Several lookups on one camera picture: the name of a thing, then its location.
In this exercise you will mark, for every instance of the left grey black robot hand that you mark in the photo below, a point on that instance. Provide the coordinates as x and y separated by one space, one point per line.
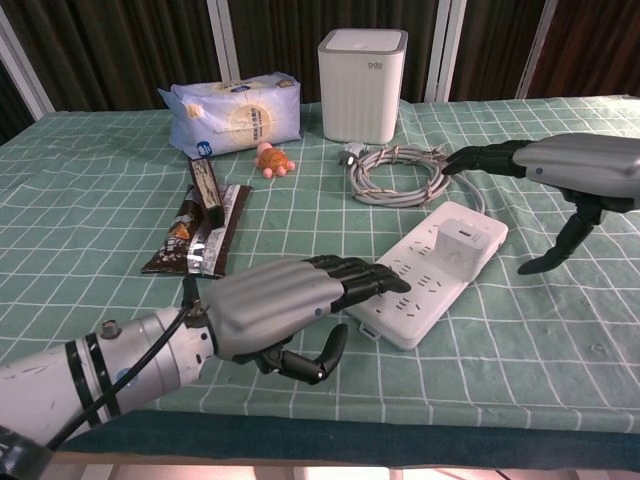
270 305

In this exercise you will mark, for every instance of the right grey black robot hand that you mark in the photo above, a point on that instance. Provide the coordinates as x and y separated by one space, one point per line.
575 160

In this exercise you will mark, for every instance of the white cube charger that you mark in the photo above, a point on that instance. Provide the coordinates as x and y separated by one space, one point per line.
457 250

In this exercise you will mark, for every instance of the white power strip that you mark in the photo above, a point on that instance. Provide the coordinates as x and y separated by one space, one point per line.
425 310

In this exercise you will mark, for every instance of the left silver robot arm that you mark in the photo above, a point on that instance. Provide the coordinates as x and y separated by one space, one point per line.
50 385

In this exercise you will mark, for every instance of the brown silver snack packet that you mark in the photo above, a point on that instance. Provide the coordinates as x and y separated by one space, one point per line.
220 240

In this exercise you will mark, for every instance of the slim brown snack box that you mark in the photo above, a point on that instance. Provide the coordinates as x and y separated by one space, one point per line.
207 190

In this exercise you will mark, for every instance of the orange turtle toy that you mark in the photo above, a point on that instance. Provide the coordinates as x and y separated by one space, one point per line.
272 160

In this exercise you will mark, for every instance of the green checked tablecloth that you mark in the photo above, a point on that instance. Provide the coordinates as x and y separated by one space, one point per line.
100 225

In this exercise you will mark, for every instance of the blue tissue pack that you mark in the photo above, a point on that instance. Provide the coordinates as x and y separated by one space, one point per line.
240 115

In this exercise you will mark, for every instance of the white ribbed trash bin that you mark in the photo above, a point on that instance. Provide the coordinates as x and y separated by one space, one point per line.
360 90

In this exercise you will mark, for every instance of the dark brown curtain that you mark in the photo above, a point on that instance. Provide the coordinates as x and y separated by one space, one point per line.
125 45

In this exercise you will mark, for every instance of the white frame post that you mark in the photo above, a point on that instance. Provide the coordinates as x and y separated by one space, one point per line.
445 50
532 50
222 35
25 70

